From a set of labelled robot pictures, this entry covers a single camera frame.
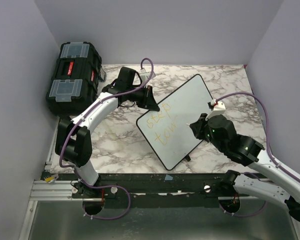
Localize blue tape piece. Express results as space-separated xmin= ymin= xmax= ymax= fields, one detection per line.
xmin=164 ymin=174 xmax=173 ymax=181

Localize black plastic toolbox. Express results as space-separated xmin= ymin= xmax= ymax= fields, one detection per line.
xmin=45 ymin=41 xmax=107 ymax=119

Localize black framed whiteboard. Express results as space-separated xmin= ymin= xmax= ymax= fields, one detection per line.
xmin=136 ymin=74 xmax=213 ymax=171

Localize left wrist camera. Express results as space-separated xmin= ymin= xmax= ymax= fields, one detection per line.
xmin=139 ymin=68 xmax=156 ymax=85

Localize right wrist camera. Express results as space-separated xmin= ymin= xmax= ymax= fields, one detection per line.
xmin=205 ymin=99 xmax=226 ymax=121

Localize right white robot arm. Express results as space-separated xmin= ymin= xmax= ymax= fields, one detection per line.
xmin=189 ymin=113 xmax=300 ymax=222

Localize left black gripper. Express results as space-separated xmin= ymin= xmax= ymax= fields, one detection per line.
xmin=127 ymin=85 xmax=160 ymax=111

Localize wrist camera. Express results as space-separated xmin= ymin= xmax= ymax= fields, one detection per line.
xmin=139 ymin=68 xmax=156 ymax=85
xmin=205 ymin=99 xmax=226 ymax=121

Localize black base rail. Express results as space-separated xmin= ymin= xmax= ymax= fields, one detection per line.
xmin=41 ymin=171 xmax=273 ymax=209

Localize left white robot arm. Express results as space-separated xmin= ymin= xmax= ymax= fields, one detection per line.
xmin=55 ymin=67 xmax=160 ymax=198

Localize aluminium extrusion frame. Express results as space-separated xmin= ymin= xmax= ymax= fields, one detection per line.
xmin=17 ymin=117 xmax=81 ymax=240

